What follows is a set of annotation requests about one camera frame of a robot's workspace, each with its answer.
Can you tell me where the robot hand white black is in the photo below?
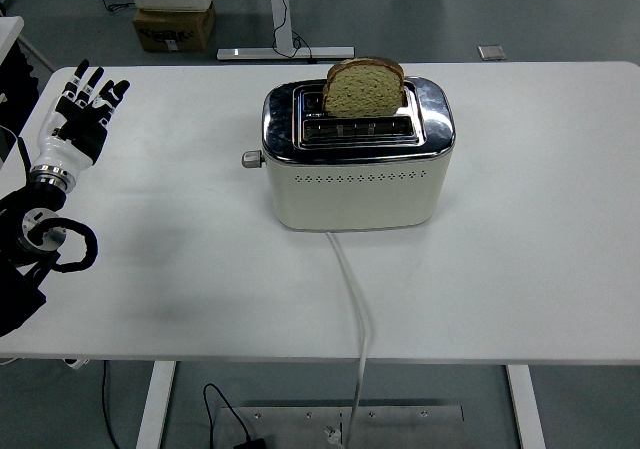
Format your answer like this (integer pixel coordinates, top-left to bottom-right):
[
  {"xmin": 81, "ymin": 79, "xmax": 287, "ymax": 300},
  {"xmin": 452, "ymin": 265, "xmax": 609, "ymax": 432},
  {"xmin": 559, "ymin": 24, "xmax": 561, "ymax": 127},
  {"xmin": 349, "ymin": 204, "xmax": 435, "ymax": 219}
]
[{"xmin": 30, "ymin": 58, "xmax": 132, "ymax": 179}]

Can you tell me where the white chrome toaster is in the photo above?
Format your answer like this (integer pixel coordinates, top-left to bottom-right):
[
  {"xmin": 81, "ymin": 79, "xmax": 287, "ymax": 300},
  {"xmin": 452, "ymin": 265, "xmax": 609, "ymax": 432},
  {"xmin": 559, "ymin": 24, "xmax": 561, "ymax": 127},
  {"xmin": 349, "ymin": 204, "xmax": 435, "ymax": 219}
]
[{"xmin": 260, "ymin": 76, "xmax": 457, "ymax": 232}]

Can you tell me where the black foam block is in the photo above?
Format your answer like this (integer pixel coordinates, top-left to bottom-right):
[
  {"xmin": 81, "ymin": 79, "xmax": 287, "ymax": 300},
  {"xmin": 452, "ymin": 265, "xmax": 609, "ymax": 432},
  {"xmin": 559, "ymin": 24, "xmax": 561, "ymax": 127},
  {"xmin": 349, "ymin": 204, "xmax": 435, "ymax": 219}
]
[{"xmin": 0, "ymin": 43, "xmax": 42, "ymax": 135}]

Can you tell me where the white side table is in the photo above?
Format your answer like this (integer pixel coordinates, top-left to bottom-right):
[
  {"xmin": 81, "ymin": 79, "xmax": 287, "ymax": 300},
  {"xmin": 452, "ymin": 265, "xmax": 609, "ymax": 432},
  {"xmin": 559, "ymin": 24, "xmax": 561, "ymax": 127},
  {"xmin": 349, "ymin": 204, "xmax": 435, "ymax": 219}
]
[{"xmin": 0, "ymin": 15, "xmax": 56, "ymax": 73}]

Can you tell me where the brown cardboard box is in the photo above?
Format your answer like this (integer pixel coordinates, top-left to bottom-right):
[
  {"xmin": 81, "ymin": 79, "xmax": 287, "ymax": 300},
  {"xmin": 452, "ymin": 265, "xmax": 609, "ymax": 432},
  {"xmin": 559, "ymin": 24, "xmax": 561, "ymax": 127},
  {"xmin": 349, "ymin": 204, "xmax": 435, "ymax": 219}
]
[{"xmin": 131, "ymin": 2, "xmax": 217, "ymax": 53}]

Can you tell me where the white desk stand with foot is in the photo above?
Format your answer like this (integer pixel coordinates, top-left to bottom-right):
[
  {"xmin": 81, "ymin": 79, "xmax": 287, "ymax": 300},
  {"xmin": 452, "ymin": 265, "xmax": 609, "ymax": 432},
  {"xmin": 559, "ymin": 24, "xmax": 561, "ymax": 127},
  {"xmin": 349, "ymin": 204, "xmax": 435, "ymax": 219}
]
[{"xmin": 216, "ymin": 0, "xmax": 356, "ymax": 63}]

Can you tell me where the toasted bread slice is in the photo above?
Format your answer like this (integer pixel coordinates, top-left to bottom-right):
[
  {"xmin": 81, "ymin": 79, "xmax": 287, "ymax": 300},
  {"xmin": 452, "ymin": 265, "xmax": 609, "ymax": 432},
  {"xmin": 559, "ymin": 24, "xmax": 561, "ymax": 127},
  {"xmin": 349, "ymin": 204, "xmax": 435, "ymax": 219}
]
[{"xmin": 321, "ymin": 56, "xmax": 407, "ymax": 119}]

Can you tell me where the white table leg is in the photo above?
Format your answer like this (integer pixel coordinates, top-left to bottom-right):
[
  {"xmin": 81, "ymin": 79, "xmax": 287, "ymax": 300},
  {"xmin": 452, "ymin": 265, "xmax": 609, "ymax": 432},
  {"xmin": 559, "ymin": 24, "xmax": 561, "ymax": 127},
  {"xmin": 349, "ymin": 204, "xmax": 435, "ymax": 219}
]
[
  {"xmin": 504, "ymin": 363, "xmax": 547, "ymax": 449},
  {"xmin": 134, "ymin": 360, "xmax": 177, "ymax": 449}
]

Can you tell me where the thin black cable on stand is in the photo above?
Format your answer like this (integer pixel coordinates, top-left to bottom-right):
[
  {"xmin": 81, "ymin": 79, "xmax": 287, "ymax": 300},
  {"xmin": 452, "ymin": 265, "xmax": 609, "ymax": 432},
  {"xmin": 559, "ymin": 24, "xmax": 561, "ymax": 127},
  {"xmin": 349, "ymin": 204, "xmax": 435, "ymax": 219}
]
[{"xmin": 271, "ymin": 0, "xmax": 319, "ymax": 65}]

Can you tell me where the long black hanging cable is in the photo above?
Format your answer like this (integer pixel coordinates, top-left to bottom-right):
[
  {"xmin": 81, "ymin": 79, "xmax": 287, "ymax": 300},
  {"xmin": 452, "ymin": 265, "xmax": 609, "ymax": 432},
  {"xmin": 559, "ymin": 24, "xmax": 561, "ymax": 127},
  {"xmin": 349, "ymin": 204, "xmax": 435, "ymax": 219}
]
[{"xmin": 101, "ymin": 360, "xmax": 121, "ymax": 449}]

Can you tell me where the white toaster power cord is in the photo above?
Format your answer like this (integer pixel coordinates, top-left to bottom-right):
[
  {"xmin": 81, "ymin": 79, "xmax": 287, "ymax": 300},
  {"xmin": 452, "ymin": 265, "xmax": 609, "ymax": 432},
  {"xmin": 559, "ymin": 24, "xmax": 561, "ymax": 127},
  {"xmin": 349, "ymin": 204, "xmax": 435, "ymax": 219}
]
[{"xmin": 325, "ymin": 230, "xmax": 374, "ymax": 443}]

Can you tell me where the black cable with adapter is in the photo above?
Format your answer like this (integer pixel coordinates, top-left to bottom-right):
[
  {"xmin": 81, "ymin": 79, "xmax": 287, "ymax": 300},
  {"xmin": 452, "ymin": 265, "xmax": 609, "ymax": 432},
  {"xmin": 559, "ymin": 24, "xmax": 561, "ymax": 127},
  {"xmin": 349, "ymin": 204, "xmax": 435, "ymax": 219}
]
[{"xmin": 202, "ymin": 382, "xmax": 269, "ymax": 449}]

